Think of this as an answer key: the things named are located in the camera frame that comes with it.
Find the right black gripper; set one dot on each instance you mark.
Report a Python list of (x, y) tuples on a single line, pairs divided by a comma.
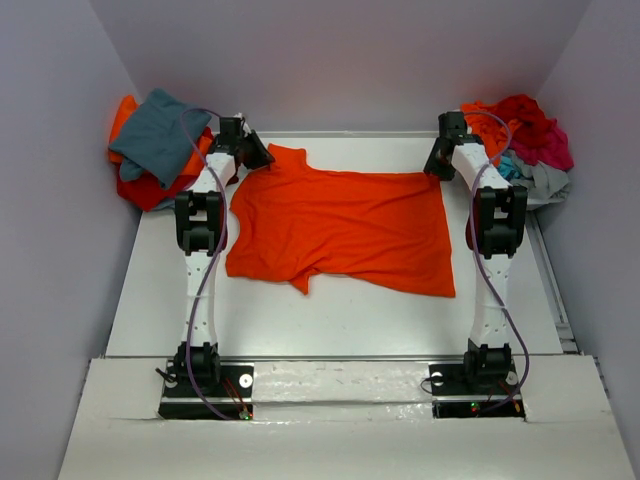
[(435, 167)]

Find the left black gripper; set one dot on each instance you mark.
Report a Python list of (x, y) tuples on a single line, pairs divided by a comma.
[(261, 155)]

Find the orange t shirt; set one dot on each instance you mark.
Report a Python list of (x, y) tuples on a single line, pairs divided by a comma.
[(296, 221), (200, 147)]

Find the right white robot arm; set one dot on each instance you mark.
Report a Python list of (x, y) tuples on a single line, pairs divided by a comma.
[(494, 232)]

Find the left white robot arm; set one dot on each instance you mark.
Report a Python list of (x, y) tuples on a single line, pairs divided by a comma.
[(201, 231)]

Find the orange folded t shirt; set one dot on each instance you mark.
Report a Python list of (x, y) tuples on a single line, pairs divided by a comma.
[(200, 147)]

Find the cyan crumpled t shirt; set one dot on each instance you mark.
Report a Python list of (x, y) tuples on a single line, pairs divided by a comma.
[(507, 169)]

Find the teal folded t shirt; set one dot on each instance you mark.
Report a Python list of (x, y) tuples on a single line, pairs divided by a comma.
[(156, 138)]

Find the red crumpled t shirt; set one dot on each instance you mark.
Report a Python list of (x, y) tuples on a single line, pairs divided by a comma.
[(533, 125)]

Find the white laundry basket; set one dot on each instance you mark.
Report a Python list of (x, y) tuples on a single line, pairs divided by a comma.
[(534, 203)]

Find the grey crumpled t shirt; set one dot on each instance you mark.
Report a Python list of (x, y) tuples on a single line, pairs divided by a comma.
[(541, 181)]

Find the red folded t shirt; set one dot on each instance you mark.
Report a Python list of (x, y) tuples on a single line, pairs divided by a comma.
[(147, 194)]

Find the magenta crumpled t shirt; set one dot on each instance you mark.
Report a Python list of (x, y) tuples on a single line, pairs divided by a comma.
[(554, 152)]

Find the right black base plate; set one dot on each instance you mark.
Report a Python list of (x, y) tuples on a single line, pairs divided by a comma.
[(453, 397)]

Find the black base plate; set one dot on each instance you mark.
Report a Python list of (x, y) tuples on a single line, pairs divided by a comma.
[(453, 397), (231, 396)]

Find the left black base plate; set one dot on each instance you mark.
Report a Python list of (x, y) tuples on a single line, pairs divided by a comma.
[(231, 396)]

